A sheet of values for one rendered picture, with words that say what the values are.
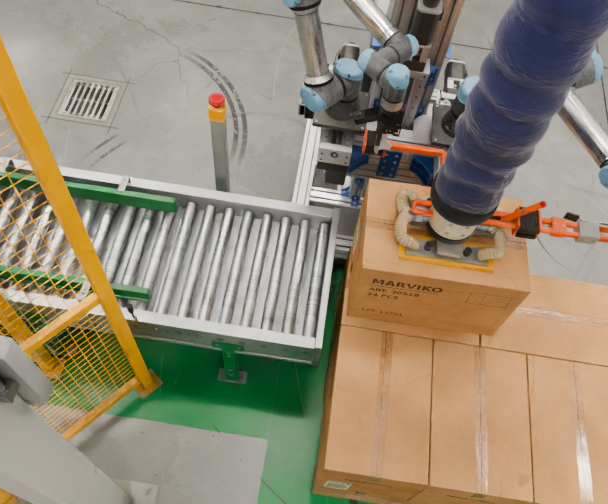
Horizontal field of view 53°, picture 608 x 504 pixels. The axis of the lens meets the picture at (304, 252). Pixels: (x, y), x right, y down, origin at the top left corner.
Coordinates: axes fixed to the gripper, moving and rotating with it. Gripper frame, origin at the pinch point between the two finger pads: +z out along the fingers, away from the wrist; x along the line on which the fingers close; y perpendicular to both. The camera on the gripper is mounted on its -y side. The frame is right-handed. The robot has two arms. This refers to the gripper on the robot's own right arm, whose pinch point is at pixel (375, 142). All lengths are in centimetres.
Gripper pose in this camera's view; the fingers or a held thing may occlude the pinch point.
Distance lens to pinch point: 230.5
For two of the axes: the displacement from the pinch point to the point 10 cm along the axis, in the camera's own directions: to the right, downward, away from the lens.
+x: 1.2, -8.5, 5.1
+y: 9.9, 1.3, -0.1
